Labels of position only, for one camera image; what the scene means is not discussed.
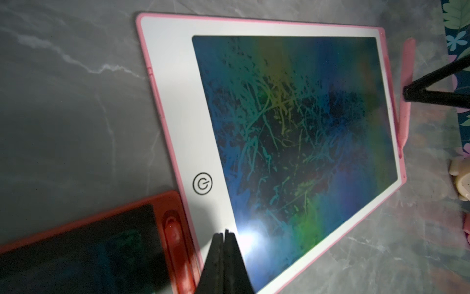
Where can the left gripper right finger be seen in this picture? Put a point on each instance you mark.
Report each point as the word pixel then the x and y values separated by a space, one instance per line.
pixel 235 276

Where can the cream round clock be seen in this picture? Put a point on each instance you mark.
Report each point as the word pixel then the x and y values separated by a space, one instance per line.
pixel 460 170

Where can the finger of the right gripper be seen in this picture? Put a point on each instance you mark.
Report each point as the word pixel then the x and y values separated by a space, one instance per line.
pixel 417 91

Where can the rear red writing tablet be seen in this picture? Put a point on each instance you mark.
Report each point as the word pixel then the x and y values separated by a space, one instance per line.
pixel 141 248

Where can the pink white writing tablet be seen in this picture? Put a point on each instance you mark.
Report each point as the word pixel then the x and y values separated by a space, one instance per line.
pixel 284 133

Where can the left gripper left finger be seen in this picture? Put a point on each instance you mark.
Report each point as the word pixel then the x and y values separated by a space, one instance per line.
pixel 212 277

